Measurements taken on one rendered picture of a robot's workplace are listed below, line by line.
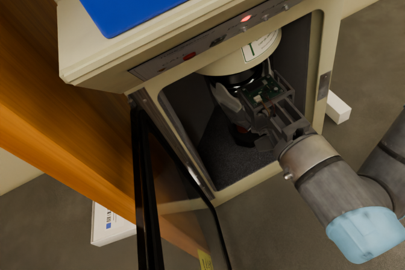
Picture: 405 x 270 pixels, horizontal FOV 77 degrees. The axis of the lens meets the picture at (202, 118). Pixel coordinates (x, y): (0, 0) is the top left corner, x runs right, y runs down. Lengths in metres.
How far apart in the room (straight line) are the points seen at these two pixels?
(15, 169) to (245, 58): 0.90
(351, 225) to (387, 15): 0.92
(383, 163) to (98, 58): 0.38
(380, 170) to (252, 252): 0.35
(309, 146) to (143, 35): 0.27
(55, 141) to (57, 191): 0.74
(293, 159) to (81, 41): 0.29
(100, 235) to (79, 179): 0.49
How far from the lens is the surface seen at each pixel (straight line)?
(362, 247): 0.35
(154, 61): 0.21
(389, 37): 1.07
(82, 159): 0.27
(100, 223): 0.78
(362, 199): 0.36
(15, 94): 0.24
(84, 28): 0.20
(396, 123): 0.44
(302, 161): 0.37
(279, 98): 0.40
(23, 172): 1.11
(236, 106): 0.46
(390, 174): 0.43
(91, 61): 0.17
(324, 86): 0.53
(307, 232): 0.66
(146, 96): 0.34
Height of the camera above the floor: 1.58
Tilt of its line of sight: 50 degrees down
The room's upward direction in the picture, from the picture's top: 24 degrees counter-clockwise
